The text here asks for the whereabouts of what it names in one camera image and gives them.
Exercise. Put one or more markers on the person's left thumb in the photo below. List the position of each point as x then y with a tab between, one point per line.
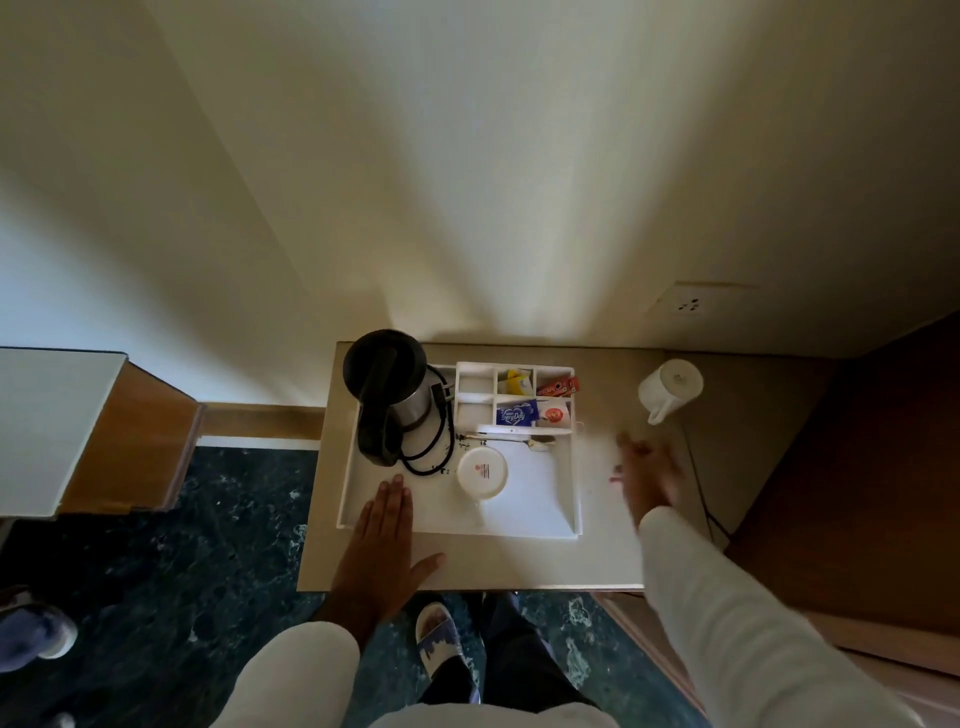
427	571

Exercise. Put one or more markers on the brown wooden cabinet panel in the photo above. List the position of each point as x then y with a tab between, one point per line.
131	442

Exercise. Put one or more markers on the wooden skirting board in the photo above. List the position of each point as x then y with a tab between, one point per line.
262	422

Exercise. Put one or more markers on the person's left hand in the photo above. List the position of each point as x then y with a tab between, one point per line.
375	551

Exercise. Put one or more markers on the blue white sachet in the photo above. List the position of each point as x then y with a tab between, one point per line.
516	414

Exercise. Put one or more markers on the white cabinet top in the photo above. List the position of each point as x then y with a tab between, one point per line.
49	427

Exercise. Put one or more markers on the person's right hand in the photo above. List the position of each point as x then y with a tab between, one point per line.
652	480

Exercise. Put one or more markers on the dark wooden door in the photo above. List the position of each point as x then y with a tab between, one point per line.
862	487

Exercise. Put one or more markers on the person's right forearm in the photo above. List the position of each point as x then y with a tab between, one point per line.
735	630

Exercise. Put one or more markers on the plain white cup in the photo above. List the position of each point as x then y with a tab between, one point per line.
670	386

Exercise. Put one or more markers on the white cup with red print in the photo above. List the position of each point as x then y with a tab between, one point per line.
481	471

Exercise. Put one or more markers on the person's left forearm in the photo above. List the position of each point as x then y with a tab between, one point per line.
300	675

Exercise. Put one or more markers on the yellow tea sachet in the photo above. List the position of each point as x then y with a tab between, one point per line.
517	382

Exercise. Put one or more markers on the blue and white shoe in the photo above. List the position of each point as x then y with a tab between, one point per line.
34	626

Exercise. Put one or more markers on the black and steel electric kettle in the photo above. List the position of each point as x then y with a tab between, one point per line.
386	382

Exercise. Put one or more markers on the white compartment sachet organizer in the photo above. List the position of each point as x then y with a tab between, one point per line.
474	386

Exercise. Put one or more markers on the metal teaspoon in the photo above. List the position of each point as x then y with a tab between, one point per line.
510	439

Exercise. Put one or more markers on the white wall socket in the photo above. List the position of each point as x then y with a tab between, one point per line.
694	302

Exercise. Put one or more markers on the person's white shirt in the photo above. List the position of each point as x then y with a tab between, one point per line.
495	717

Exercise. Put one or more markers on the white and blue slipper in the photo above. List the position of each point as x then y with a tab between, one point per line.
439	641

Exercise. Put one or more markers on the white sachet with red print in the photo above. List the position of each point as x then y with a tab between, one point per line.
555	414

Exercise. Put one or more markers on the person's dark trouser leg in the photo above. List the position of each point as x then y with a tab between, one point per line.
517	652

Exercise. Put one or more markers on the person's right fingers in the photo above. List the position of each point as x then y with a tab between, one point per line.
639	457

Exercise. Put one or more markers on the white serving tray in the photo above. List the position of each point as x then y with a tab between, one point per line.
532	495

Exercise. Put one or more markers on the orange red sachet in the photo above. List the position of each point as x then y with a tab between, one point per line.
559	387

